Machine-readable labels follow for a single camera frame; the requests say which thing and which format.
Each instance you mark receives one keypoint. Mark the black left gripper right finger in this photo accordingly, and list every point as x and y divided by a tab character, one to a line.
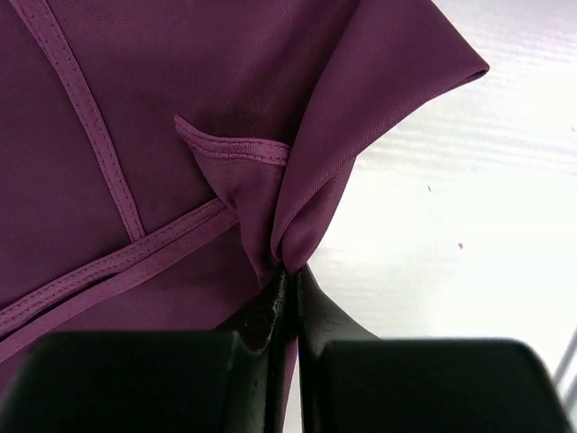
354	381

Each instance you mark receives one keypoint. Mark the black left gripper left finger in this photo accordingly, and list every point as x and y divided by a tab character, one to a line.
230	379

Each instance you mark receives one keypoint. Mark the purple cloth napkin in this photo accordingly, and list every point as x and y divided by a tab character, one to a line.
160	159

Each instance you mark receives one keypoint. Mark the aluminium left frame post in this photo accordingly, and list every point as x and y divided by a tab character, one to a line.
565	372

